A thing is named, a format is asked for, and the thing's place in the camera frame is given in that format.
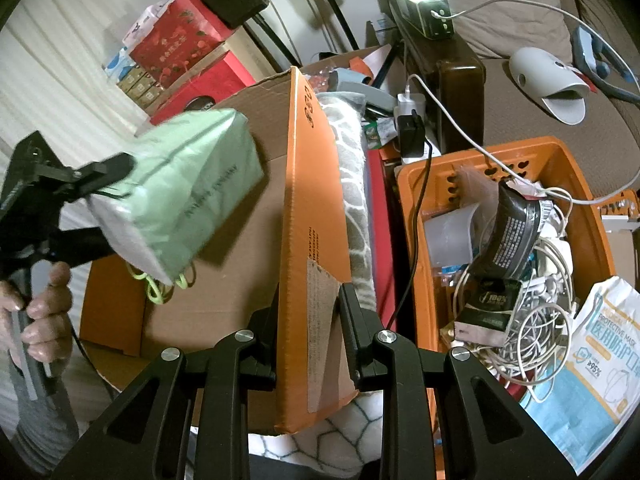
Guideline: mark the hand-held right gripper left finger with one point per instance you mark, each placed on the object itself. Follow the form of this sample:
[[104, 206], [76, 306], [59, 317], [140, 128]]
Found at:
[[262, 342]]

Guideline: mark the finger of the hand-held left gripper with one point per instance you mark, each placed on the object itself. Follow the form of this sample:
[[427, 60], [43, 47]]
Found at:
[[80, 246], [100, 170]]

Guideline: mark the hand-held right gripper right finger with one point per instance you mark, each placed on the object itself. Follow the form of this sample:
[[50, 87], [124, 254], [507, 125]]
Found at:
[[350, 310]]

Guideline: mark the orange cardboard box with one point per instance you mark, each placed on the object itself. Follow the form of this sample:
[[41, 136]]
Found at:
[[310, 240]]

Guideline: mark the green tissue pack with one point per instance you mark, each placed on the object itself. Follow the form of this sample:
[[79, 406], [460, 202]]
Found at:
[[185, 195]]

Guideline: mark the person's left forearm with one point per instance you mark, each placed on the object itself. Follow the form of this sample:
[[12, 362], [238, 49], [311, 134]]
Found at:
[[45, 425]]

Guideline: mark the person's left hand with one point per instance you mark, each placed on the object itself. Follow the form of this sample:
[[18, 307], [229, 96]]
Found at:
[[50, 310]]

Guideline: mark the red board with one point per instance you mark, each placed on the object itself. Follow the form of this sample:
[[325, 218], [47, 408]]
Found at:
[[385, 240]]

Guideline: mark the stack of small tan boxes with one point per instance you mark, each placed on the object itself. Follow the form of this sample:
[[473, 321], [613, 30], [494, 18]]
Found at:
[[140, 87]]

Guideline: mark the blue white tissue pack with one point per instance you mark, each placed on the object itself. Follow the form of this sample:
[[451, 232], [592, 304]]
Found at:
[[119, 64]]

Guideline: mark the white curtain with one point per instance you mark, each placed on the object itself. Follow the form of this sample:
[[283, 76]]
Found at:
[[65, 60]]

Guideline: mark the translucent plastic cup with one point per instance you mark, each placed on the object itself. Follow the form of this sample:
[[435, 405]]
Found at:
[[445, 240]]

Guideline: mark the grey white patterned blanket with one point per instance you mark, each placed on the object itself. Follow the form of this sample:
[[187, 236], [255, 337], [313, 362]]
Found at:
[[352, 185]]

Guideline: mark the small black tissue packet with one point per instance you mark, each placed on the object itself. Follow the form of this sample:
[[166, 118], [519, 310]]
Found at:
[[487, 310]]

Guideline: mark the large red gift box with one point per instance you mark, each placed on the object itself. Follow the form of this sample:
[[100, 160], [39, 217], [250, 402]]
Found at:
[[175, 40]]

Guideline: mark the pink white packet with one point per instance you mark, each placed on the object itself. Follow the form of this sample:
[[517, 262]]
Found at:
[[145, 22]]

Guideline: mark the clear plastic bag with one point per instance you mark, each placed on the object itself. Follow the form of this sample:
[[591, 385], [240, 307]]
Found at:
[[475, 182]]

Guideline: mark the small green snack packet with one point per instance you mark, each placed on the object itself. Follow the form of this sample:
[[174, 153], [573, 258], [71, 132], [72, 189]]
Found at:
[[380, 132]]

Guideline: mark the black foil pouch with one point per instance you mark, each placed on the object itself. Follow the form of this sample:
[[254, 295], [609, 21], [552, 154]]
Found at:
[[515, 235]]

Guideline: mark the black charger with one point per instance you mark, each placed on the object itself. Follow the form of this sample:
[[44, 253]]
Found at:
[[411, 135]]

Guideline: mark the white charger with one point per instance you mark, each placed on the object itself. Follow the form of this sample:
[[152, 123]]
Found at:
[[407, 107]]

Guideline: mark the grey plastic case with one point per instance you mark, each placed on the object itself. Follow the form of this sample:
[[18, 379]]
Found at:
[[377, 97]]

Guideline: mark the blue grey pouch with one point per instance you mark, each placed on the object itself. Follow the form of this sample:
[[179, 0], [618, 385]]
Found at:
[[352, 79]]

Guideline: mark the dark brown box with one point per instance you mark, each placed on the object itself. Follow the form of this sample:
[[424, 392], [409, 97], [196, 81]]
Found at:
[[460, 90]]

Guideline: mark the white blue face mask packet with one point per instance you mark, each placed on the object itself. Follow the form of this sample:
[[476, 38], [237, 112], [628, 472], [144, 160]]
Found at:
[[595, 360]]

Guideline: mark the brown sofa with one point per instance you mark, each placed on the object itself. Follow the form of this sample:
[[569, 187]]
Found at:
[[525, 125]]

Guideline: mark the orange plastic basket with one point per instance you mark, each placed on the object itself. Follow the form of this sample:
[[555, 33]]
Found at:
[[560, 160]]

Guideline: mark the black stand legs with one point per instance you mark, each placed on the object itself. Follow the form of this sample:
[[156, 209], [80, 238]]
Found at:
[[335, 15]]

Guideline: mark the orange plastic rack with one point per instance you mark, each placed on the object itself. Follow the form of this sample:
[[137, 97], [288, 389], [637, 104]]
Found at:
[[622, 205]]

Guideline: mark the white oval device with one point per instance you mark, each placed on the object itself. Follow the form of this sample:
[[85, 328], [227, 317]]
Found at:
[[540, 72]]

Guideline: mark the portable lamp power bank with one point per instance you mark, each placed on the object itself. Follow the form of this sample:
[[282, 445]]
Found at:
[[425, 15]]

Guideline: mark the blue grey neckband device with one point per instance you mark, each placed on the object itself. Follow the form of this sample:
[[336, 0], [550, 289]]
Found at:
[[585, 47]]

